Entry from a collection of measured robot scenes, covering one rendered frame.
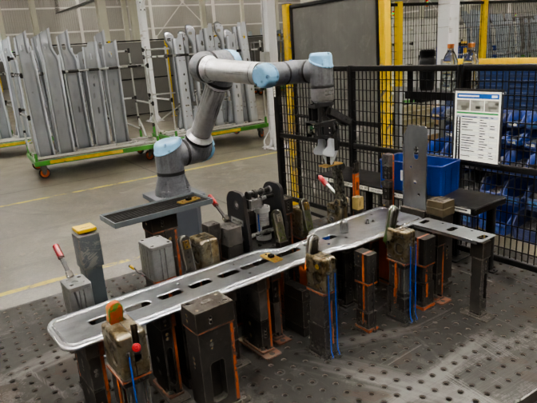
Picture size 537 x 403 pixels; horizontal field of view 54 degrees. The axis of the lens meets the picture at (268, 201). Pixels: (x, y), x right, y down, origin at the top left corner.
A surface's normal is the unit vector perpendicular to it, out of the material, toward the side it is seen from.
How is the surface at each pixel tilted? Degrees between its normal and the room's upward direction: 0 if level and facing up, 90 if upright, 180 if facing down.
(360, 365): 0
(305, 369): 0
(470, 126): 90
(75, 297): 90
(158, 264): 90
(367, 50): 90
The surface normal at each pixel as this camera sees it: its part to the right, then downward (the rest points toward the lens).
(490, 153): -0.79, 0.22
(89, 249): 0.61, 0.19
